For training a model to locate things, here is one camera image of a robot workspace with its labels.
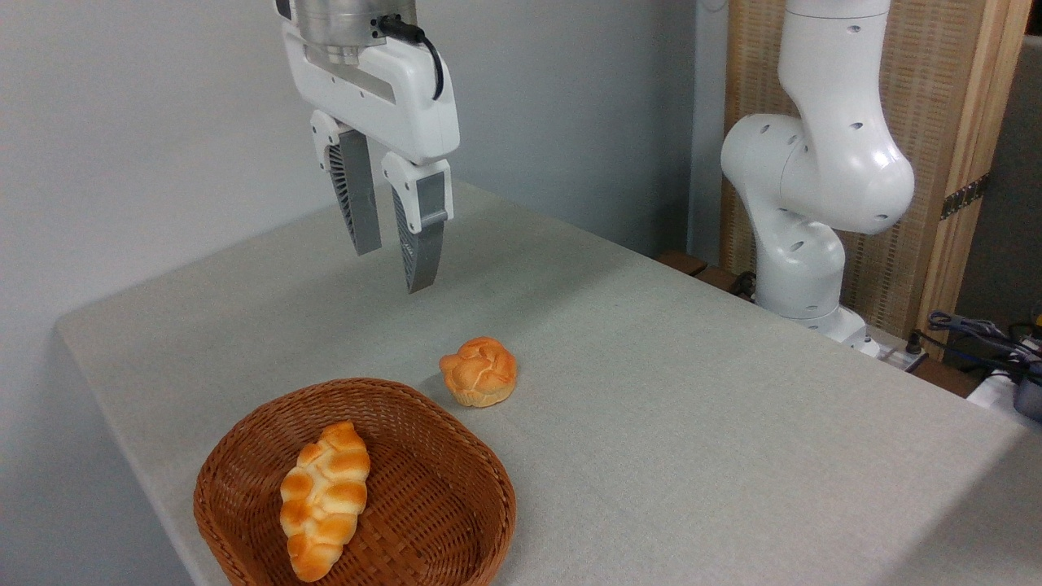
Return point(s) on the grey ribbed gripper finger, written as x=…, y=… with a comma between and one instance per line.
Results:
x=423, y=244
x=358, y=203

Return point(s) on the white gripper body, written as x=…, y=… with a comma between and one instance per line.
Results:
x=407, y=114

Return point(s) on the round knotted bread bun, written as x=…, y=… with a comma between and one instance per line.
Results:
x=480, y=370

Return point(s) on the long braided bread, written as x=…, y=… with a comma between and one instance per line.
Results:
x=326, y=496

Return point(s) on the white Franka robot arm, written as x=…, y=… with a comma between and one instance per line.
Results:
x=838, y=163

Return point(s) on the brown wicker basket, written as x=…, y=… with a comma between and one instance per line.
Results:
x=440, y=505

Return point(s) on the brown wooden base board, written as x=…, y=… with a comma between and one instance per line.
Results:
x=700, y=273

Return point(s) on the grey tablecloth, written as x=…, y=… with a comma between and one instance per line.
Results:
x=692, y=439

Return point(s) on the woven wooden screen panel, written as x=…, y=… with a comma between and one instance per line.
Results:
x=936, y=89

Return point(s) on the metal screen hinge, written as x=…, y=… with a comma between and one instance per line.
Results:
x=965, y=197

